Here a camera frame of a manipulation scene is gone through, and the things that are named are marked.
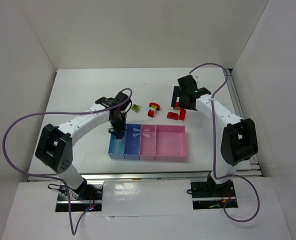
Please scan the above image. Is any purple lego brick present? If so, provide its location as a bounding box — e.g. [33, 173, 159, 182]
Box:
[114, 132, 124, 140]

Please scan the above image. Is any red rectangular lego brick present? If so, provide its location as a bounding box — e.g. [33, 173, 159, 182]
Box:
[178, 108, 186, 121]

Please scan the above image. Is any red rounded lego brick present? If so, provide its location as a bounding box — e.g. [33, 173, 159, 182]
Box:
[173, 102, 182, 111]

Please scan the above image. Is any red curved lego brick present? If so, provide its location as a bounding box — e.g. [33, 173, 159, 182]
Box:
[166, 112, 179, 121]

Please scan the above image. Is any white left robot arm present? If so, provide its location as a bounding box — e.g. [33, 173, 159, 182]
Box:
[35, 91, 132, 198]

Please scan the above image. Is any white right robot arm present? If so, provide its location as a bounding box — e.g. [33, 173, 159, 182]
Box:
[171, 75, 258, 197]

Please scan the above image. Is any light blue container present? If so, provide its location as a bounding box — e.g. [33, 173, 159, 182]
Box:
[108, 134, 126, 160]

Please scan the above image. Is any dark blue container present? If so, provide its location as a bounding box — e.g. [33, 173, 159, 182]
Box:
[123, 123, 142, 160]

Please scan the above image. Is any lime green lego brick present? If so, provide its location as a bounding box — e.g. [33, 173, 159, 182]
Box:
[130, 104, 141, 113]

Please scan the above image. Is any red green white lego stack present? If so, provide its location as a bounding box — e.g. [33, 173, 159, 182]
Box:
[147, 102, 161, 118]

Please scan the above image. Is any narrow pink container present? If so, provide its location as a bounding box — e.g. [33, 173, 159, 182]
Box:
[139, 124, 157, 161]

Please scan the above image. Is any wide pink container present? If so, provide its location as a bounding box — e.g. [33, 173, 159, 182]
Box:
[155, 125, 187, 163]

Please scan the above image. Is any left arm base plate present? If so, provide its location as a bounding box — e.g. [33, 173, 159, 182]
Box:
[47, 182, 104, 213]

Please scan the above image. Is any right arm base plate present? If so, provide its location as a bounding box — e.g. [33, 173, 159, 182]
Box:
[186, 181, 238, 210]

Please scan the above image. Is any aluminium right rail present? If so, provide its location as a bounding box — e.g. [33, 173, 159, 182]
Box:
[220, 69, 259, 167]

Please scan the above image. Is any aluminium rail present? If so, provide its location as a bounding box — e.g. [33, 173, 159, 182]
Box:
[220, 69, 259, 167]
[27, 169, 263, 182]

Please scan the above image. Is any aluminium front rail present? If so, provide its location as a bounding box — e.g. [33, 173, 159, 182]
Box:
[27, 169, 263, 182]

